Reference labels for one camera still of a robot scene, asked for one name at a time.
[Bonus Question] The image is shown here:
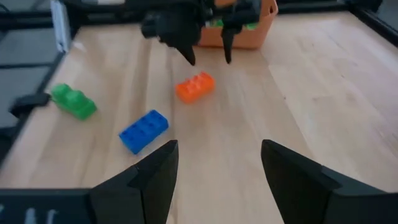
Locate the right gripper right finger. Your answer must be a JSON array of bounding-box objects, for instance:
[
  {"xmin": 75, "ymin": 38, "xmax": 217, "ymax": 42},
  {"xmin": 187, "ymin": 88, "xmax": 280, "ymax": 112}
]
[{"xmin": 260, "ymin": 139, "xmax": 398, "ymax": 224}]

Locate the black frame clamp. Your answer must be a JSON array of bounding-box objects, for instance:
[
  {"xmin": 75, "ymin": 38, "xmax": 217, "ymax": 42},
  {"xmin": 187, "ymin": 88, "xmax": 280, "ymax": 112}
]
[{"xmin": 8, "ymin": 92, "xmax": 51, "ymax": 118}]

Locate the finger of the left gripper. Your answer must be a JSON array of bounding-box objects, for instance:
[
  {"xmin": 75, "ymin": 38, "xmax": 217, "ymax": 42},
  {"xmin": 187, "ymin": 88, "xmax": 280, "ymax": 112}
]
[
  {"xmin": 220, "ymin": 26, "xmax": 236, "ymax": 65},
  {"xmin": 174, "ymin": 37, "xmax": 198, "ymax": 67}
]

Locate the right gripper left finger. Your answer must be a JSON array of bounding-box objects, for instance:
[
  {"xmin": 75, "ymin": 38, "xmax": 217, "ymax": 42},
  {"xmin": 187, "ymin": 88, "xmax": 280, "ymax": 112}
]
[{"xmin": 89, "ymin": 139, "xmax": 180, "ymax": 224}]

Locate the black aluminium table frame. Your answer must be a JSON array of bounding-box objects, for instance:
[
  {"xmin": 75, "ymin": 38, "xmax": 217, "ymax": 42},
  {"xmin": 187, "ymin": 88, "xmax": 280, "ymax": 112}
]
[{"xmin": 0, "ymin": 0, "xmax": 398, "ymax": 162}]

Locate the orange plastic bin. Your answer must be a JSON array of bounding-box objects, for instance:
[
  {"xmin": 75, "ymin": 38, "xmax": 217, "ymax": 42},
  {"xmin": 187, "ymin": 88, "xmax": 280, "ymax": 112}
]
[{"xmin": 198, "ymin": 0, "xmax": 279, "ymax": 50}]

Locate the blue toy brick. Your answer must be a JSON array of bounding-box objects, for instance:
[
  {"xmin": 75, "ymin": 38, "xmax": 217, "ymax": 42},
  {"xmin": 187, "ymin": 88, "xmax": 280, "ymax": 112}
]
[{"xmin": 118, "ymin": 109, "xmax": 170, "ymax": 156}]

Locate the orange toy brick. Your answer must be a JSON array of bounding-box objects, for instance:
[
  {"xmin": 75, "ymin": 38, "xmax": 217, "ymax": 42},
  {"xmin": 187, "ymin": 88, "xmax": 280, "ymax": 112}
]
[{"xmin": 175, "ymin": 71, "xmax": 216, "ymax": 105}]

